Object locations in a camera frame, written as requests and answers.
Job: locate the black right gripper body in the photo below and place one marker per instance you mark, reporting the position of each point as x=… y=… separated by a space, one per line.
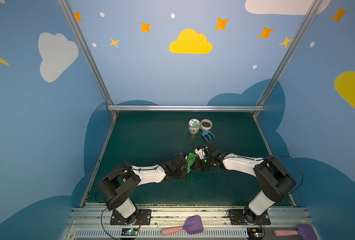
x=204 y=163

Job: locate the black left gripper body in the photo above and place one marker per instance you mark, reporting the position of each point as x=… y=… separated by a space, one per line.
x=183 y=166

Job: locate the green square paper sheet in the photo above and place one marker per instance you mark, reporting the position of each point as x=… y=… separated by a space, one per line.
x=190 y=161

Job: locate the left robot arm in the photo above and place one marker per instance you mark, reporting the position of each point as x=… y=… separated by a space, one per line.
x=117 y=187

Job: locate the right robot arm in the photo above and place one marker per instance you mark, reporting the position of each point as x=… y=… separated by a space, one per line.
x=274 y=179

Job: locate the blue garden hand rake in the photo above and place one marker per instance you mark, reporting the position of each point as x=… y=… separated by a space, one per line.
x=208 y=135

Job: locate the white tape roll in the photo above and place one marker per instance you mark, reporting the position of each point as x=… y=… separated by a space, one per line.
x=206 y=124

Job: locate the carrot snack jar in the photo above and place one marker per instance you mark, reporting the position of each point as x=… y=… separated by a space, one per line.
x=194 y=126

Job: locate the left green circuit board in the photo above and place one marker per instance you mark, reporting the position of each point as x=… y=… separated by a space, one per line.
x=127 y=232

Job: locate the green circuit board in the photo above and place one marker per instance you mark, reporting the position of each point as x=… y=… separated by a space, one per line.
x=127 y=232
x=255 y=234

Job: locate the right green circuit board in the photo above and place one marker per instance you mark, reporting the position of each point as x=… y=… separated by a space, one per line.
x=255 y=234

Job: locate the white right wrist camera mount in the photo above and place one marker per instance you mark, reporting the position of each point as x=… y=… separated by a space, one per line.
x=208 y=151

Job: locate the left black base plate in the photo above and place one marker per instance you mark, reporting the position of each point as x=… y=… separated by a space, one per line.
x=141 y=216

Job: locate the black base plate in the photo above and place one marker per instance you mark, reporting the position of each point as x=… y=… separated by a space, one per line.
x=141 y=216
x=247 y=217

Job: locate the purple scoop pink handle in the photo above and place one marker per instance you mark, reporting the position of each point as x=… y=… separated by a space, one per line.
x=305 y=231
x=193 y=225

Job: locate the aluminium back frame rail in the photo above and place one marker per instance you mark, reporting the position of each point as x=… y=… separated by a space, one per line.
x=186 y=108

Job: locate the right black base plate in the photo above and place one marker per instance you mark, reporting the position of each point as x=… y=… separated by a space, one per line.
x=247 y=217

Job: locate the aluminium front rail base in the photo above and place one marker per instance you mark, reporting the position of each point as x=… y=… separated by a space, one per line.
x=168 y=222

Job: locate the aluminium left corner post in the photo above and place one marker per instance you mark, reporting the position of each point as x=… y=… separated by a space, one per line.
x=73 y=23

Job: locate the aluminium corner post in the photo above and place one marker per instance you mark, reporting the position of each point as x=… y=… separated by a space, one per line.
x=290 y=51
x=73 y=23

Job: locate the aluminium right corner post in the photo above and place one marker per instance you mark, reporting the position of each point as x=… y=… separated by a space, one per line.
x=290 y=51

